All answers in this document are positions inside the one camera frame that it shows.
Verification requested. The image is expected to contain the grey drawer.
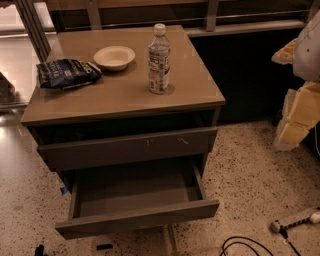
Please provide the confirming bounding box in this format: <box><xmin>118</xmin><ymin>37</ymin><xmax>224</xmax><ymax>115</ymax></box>
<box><xmin>56</xmin><ymin>158</ymin><xmax>219</xmax><ymax>239</ymax></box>
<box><xmin>38</xmin><ymin>127</ymin><xmax>217</xmax><ymax>171</ymax></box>

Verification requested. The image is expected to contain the grey top drawer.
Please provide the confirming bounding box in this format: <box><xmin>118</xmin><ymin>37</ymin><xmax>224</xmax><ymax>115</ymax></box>
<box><xmin>38</xmin><ymin>127</ymin><xmax>217</xmax><ymax>171</ymax></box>

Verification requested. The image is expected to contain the white power strip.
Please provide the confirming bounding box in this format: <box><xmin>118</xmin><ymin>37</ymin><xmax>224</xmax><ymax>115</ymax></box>
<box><xmin>270</xmin><ymin>207</ymin><xmax>320</xmax><ymax>233</ymax></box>

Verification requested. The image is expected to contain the black floor cable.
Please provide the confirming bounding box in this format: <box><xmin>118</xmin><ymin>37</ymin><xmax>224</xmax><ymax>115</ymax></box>
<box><xmin>219</xmin><ymin>236</ymin><xmax>275</xmax><ymax>256</ymax></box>

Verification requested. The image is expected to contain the black floor tape strip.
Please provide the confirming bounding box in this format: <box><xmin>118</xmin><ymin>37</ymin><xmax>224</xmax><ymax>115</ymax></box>
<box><xmin>96</xmin><ymin>244</ymin><xmax>113</xmax><ymax>251</ymax></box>

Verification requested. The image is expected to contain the grey drawer cabinet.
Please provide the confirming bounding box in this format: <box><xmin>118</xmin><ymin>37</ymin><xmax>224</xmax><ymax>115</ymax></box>
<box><xmin>20</xmin><ymin>24</ymin><xmax>227</xmax><ymax>256</ymax></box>

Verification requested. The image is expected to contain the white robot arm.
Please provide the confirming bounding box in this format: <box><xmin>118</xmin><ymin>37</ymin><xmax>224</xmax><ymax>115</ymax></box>
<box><xmin>272</xmin><ymin>10</ymin><xmax>320</xmax><ymax>151</ymax></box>

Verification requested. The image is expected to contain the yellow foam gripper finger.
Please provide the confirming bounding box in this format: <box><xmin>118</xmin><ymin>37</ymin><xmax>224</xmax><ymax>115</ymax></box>
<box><xmin>272</xmin><ymin>39</ymin><xmax>320</xmax><ymax>151</ymax></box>

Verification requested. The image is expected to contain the blue chip bag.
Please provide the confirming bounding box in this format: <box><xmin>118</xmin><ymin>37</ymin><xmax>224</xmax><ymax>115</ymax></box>
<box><xmin>36</xmin><ymin>59</ymin><xmax>102</xmax><ymax>89</ymax></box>

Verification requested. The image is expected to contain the white paper bowl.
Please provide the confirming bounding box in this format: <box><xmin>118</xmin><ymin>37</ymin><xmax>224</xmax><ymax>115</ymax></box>
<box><xmin>93</xmin><ymin>46</ymin><xmax>135</xmax><ymax>71</ymax></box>

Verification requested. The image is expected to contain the metal window railing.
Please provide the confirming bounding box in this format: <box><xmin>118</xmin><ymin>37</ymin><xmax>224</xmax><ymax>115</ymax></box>
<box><xmin>7</xmin><ymin>0</ymin><xmax>320</xmax><ymax>58</ymax></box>

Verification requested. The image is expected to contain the black object at floor edge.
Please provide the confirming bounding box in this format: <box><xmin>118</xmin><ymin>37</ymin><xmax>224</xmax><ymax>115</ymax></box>
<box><xmin>34</xmin><ymin>244</ymin><xmax>48</xmax><ymax>256</ymax></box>

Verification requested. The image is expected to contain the blue tape piece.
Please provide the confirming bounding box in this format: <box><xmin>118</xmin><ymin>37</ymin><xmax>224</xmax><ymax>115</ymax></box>
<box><xmin>60</xmin><ymin>187</ymin><xmax>69</xmax><ymax>195</ymax></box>

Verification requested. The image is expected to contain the clear plastic water bottle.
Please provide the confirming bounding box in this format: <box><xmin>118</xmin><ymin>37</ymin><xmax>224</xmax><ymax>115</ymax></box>
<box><xmin>148</xmin><ymin>23</ymin><xmax>171</xmax><ymax>94</ymax></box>

